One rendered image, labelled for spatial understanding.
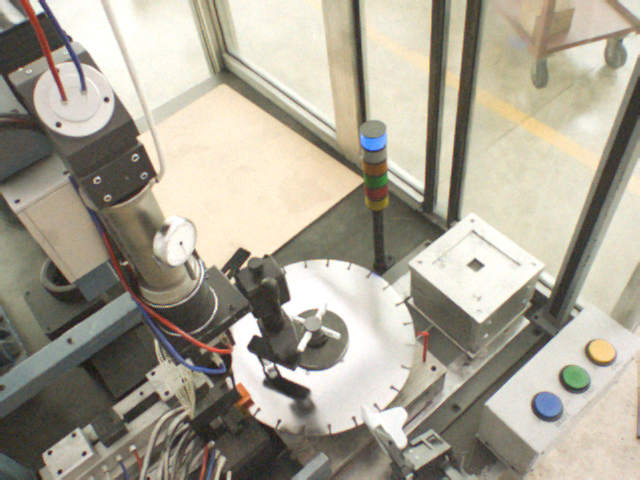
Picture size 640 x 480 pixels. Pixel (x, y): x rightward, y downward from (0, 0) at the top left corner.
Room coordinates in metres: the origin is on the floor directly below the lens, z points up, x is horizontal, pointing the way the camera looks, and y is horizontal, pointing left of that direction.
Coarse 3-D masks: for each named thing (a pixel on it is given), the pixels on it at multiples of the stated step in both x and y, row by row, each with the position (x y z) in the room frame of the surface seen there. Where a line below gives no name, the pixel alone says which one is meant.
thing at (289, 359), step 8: (256, 336) 0.47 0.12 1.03; (248, 344) 0.46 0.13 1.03; (256, 344) 0.46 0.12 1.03; (264, 344) 0.46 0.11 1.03; (256, 352) 0.45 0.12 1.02; (264, 352) 0.44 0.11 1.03; (280, 352) 0.42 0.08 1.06; (288, 352) 0.42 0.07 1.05; (296, 352) 0.43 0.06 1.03; (272, 360) 0.43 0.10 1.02; (280, 360) 0.43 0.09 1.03; (288, 360) 0.42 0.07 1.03; (296, 360) 0.42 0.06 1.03; (264, 368) 0.44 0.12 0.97; (288, 368) 0.42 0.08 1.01; (296, 368) 0.41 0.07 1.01
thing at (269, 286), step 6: (264, 282) 0.40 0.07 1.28; (270, 282) 0.40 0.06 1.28; (276, 282) 0.40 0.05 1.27; (264, 288) 0.39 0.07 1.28; (270, 288) 0.39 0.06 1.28; (276, 288) 0.39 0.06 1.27; (264, 294) 0.39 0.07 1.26; (270, 294) 0.39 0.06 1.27; (276, 294) 0.39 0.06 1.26; (270, 300) 0.39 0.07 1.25; (276, 300) 0.39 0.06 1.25; (276, 306) 0.39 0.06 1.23; (276, 312) 0.39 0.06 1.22; (276, 318) 0.39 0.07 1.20
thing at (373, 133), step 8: (376, 120) 0.77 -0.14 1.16; (368, 128) 0.75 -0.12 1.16; (376, 128) 0.75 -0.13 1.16; (384, 128) 0.75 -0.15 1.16; (368, 136) 0.73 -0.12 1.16; (376, 136) 0.73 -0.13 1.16; (384, 136) 0.74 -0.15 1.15; (368, 144) 0.73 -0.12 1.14; (376, 144) 0.73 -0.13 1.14; (384, 144) 0.74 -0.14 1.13
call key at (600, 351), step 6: (594, 342) 0.41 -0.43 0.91; (600, 342) 0.41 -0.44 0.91; (606, 342) 0.41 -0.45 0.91; (588, 348) 0.41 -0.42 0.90; (594, 348) 0.40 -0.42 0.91; (600, 348) 0.40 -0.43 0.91; (606, 348) 0.40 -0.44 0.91; (612, 348) 0.40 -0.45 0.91; (594, 354) 0.39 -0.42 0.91; (600, 354) 0.39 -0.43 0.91; (606, 354) 0.39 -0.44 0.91; (612, 354) 0.39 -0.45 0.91; (594, 360) 0.38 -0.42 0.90; (600, 360) 0.38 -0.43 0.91; (606, 360) 0.38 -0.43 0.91
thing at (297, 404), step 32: (320, 288) 0.59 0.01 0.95; (352, 288) 0.58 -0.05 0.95; (256, 320) 0.55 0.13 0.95; (352, 320) 0.51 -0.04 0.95; (384, 320) 0.50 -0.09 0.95; (352, 352) 0.46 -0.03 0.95; (384, 352) 0.44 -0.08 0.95; (256, 384) 0.43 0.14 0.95; (288, 384) 0.42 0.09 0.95; (320, 384) 0.41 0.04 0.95; (352, 384) 0.40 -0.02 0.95; (384, 384) 0.39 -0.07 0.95; (256, 416) 0.38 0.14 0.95; (288, 416) 0.37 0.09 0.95; (320, 416) 0.36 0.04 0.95; (352, 416) 0.35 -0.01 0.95
